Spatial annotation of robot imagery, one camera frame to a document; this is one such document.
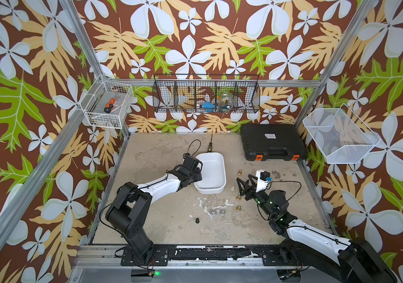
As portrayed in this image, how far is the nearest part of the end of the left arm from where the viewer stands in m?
0.66

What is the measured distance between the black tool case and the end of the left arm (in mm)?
406

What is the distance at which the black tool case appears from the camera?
1.04 meters
